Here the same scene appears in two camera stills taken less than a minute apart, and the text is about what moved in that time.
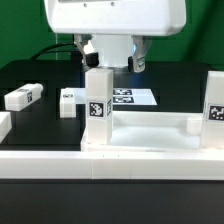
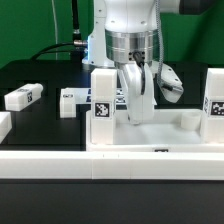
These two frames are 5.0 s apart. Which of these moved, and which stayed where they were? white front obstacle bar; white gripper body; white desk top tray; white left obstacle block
Moved: white desk top tray; white gripper body
Stayed: white left obstacle block; white front obstacle bar
